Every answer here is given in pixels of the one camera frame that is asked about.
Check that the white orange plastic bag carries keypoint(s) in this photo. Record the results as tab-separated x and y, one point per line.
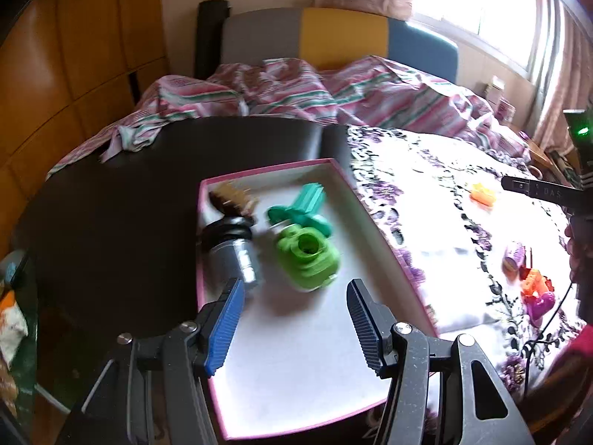
11	320

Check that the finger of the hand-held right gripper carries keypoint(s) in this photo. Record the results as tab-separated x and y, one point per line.
519	184

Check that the small pink carton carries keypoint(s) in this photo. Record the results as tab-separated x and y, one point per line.
505	111

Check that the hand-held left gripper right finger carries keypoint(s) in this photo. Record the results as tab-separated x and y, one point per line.
363	324

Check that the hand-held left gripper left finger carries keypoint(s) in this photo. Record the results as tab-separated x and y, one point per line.
224	329

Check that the person's right hand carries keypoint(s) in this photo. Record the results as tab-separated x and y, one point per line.
583	259

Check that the yellow orange plastic piece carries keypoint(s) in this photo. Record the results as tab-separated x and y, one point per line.
482	194

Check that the person's pink clothing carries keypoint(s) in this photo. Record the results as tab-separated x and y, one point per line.
565	380

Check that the red plastic puzzle piece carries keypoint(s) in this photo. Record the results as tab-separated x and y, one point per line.
529	272

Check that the pink cardboard box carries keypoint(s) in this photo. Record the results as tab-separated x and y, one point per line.
301	357

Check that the white floral embroidered tablecloth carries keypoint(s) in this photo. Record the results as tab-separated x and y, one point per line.
440	222

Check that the black rolled mat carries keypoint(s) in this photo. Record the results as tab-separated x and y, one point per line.
211	41

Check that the pink striped blanket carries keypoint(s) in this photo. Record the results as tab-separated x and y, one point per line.
287	92

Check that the grey yellow blue headboard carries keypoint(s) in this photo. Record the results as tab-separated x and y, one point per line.
343	37

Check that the purple heart toy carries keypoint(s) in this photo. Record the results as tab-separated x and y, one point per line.
542	308

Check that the teal plastic piece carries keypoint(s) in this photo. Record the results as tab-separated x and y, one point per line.
303	208

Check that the brown bristly brush head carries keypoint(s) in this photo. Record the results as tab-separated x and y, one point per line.
231	197

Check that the wooden wardrobe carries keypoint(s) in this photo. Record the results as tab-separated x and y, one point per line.
69	55

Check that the blue container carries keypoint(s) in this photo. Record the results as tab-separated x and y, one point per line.
11	264

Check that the light green plastic toy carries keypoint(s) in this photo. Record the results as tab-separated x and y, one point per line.
305	255

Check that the window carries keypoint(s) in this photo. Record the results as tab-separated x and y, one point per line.
482	0

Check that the small purple cup toy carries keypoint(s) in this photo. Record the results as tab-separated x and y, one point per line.
514	257

